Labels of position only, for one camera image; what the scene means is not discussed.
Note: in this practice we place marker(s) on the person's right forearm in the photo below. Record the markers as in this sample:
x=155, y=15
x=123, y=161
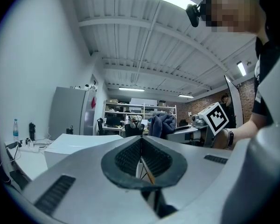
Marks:
x=245, y=130

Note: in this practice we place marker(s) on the dark blue cloth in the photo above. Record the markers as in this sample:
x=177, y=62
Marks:
x=162, y=125

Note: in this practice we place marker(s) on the white storage shelf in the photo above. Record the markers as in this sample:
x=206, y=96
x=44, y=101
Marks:
x=140, y=111

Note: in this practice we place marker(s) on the grey metal cabinet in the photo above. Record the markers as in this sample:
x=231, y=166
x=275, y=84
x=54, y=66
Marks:
x=68, y=111

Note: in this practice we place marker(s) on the black computer monitor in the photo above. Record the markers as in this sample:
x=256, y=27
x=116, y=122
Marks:
x=113, y=121

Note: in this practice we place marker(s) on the person's black shirt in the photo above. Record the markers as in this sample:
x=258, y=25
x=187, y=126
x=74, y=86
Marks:
x=263, y=78

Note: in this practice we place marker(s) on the person's right hand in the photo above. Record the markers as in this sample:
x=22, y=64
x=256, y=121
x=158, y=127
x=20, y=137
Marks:
x=220, y=140

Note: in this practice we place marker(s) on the red paper sign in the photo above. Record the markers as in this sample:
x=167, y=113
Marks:
x=93, y=102

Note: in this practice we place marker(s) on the long ceiling tube light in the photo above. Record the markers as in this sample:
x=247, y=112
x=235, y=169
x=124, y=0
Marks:
x=241, y=68
x=131, y=89
x=186, y=96

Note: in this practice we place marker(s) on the silver wristwatch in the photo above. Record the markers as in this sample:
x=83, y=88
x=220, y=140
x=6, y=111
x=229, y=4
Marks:
x=230, y=136

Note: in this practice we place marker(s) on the black head-mounted camera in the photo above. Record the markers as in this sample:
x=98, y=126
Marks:
x=193, y=13

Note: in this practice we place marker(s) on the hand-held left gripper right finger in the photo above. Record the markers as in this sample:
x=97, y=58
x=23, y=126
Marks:
x=196, y=167

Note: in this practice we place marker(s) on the clear plastic water bottle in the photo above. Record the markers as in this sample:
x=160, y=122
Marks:
x=15, y=130

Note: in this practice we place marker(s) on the person's head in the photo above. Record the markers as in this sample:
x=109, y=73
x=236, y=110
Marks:
x=233, y=8

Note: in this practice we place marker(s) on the white reflector board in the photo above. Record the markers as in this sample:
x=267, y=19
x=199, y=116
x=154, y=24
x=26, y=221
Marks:
x=235, y=101

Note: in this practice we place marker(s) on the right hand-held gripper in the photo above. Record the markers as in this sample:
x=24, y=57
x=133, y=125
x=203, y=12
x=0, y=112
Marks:
x=215, y=119

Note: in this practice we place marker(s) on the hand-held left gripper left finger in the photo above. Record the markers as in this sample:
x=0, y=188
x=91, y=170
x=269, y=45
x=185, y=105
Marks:
x=84, y=171

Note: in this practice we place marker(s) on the black office chair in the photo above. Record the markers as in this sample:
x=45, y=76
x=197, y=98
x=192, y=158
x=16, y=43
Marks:
x=100, y=126
x=134, y=129

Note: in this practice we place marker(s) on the black bottle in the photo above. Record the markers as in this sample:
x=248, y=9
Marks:
x=32, y=130

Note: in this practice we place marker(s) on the white desk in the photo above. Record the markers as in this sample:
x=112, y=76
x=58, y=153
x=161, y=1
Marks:
x=25, y=162

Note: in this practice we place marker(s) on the white power strip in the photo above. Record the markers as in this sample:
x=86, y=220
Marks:
x=29, y=146

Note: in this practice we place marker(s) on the white microwave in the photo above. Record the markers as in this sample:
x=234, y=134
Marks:
x=72, y=146

